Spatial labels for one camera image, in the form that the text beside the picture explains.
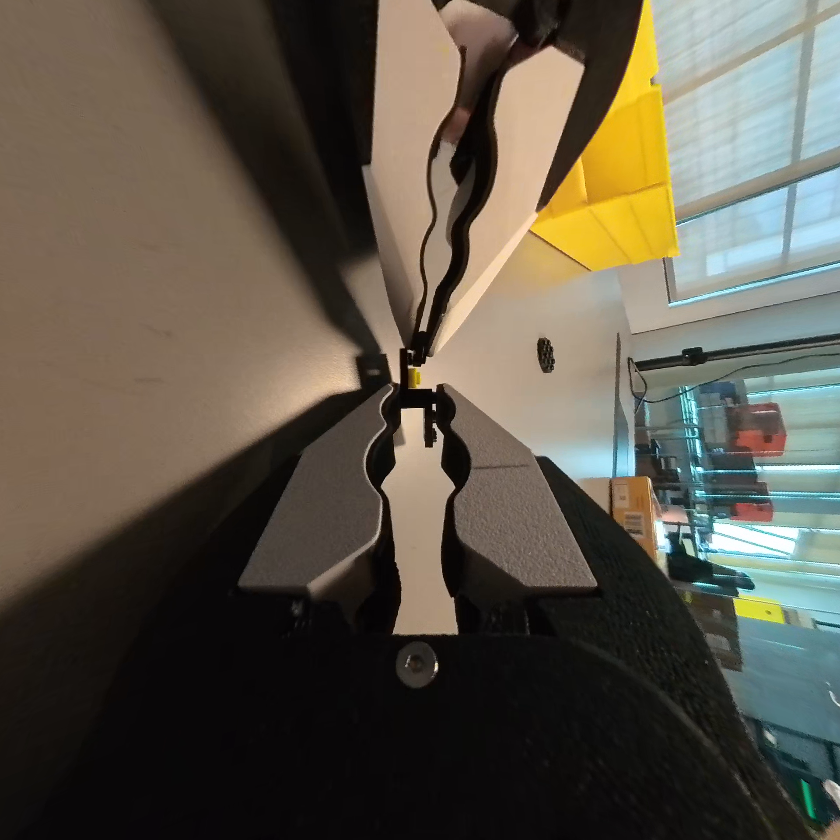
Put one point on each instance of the metal shelf rack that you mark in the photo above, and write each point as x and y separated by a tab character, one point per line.
676	459

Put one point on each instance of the yellow plastic bin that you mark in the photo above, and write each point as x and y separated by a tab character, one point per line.
623	197

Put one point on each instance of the round black lego piece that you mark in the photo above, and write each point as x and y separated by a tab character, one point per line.
547	355

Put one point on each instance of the small black lego piece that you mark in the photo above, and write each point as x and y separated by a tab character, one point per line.
415	354

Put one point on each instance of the large paned window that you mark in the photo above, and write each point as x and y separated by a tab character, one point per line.
814	426
754	131

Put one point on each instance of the orange lego box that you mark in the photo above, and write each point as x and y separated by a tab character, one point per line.
633	505

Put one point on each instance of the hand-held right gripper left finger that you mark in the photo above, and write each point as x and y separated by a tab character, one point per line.
315	525

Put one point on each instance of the black light stand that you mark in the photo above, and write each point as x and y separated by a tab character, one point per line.
692	356

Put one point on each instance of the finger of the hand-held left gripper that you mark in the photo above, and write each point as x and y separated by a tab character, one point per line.
400	131
525	144

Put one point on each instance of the black lego assembly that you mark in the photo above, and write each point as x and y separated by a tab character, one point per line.
417	398

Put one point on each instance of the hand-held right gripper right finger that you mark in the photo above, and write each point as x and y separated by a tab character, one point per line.
518	525

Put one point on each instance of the orange storage case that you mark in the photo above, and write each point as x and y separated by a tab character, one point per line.
758	430
748	502

